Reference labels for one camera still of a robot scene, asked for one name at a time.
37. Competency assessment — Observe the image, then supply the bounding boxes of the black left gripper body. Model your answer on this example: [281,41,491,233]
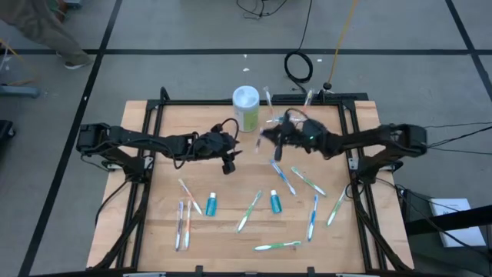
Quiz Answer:
[191,130,238,162]

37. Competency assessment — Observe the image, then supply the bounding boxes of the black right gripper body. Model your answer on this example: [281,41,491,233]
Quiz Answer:
[285,118,333,157]

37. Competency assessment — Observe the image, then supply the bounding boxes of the clear acrylic organizer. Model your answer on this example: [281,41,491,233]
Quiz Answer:
[264,106,309,135]

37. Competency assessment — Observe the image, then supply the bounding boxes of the red toothbrush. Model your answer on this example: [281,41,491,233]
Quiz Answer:
[262,86,277,125]

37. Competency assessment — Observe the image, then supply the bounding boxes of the blue toothbrush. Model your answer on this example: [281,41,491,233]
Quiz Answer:
[269,159,298,197]
[306,193,320,243]

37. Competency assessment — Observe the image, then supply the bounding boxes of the white green wipes canister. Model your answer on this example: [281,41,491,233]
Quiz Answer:
[231,85,261,133]

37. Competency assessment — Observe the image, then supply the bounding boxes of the green toothbrush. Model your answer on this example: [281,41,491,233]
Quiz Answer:
[252,240,303,252]
[234,189,264,234]
[290,165,327,198]
[325,186,349,228]

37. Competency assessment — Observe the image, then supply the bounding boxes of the black stand bar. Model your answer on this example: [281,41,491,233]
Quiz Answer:
[403,205,492,236]

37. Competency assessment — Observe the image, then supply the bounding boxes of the dark storage bin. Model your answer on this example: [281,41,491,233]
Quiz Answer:
[397,186,492,277]

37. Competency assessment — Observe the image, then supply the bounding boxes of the white paper booklet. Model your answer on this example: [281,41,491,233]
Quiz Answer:
[429,198,487,249]

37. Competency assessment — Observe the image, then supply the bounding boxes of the grey stand base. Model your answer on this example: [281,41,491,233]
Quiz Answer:
[0,85,41,98]

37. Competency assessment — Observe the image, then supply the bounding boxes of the black chair base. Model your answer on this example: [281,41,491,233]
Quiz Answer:
[0,119,16,155]

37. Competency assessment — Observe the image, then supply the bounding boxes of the person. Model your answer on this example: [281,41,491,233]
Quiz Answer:
[0,0,94,71]

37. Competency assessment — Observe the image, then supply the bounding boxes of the black left camera cable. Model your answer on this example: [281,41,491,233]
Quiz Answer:
[210,117,241,155]

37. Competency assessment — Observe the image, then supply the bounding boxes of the black camera cable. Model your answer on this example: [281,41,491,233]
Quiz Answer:
[283,108,309,125]
[210,117,241,155]

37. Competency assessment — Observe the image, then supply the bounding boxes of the black right camera cable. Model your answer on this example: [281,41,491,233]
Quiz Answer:
[283,108,309,125]

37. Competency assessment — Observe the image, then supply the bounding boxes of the black aluminium table frame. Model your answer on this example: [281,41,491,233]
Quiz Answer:
[90,86,416,277]

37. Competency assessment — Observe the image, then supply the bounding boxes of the black hanging coiled cable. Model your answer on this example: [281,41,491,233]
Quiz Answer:
[283,0,314,85]

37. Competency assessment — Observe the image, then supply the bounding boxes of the yellow hanging cable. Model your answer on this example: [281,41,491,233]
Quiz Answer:
[328,0,361,84]

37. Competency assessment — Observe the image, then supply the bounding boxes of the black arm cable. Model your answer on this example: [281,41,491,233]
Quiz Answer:
[95,179,130,228]

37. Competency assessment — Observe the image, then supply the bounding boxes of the black floor cables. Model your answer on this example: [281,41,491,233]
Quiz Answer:
[235,0,288,19]

